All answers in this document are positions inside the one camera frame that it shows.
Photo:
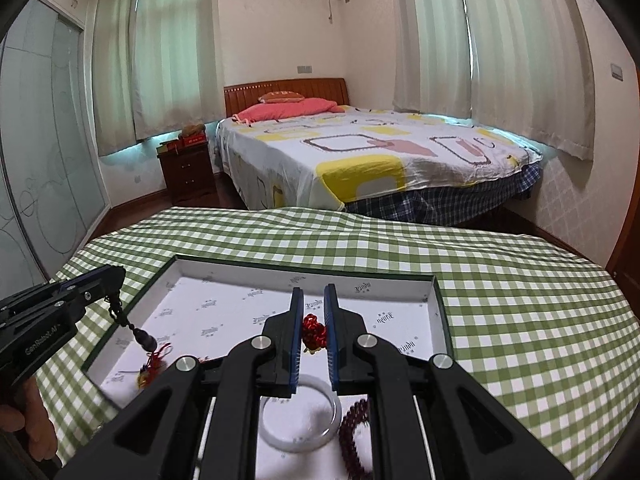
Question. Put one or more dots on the wide white curtain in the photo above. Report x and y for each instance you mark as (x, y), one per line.
(530, 60)
(175, 50)

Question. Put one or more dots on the dark green cardboard tray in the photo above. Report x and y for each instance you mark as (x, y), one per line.
(225, 305)

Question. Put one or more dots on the red knot gold charm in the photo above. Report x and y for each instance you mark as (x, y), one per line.
(314, 332)

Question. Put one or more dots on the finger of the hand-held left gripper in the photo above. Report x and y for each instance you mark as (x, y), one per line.
(95, 276)
(87, 301)

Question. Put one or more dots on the flat yellowish box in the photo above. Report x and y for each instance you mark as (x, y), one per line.
(169, 148)

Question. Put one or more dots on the red box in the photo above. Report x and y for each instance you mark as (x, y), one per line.
(194, 140)

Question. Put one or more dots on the pale jade bangle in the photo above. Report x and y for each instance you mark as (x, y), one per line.
(300, 446)

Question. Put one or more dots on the wall light switch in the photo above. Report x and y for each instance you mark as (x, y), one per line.
(616, 71)

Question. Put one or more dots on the pink pillow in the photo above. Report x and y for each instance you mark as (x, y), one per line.
(285, 109)

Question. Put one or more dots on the brown plush toy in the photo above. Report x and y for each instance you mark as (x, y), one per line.
(192, 130)

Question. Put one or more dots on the blue plaid bed skirt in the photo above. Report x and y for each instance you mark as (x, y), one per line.
(440, 200)

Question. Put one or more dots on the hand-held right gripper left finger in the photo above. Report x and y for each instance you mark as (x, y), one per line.
(296, 345)

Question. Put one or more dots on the dark wooden nightstand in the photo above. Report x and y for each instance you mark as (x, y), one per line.
(187, 175)

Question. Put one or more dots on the patterned bed sheet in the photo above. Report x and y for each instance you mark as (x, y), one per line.
(350, 145)

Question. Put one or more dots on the wooden door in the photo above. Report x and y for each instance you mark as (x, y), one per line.
(627, 260)

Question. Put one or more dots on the person's left hand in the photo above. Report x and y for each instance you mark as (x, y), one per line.
(32, 420)

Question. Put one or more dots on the narrow white curtain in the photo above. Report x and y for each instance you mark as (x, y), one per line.
(115, 70)
(430, 35)

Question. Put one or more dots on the small orange cushion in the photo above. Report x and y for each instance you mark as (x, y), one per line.
(280, 96)

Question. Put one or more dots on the frosted glass sliding wardrobe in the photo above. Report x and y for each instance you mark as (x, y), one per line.
(45, 160)

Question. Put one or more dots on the wooden bed headboard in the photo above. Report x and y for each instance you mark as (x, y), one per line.
(285, 85)

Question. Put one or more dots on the green checked tablecloth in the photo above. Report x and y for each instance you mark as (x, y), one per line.
(500, 285)

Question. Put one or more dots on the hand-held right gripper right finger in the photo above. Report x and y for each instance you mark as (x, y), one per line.
(331, 345)

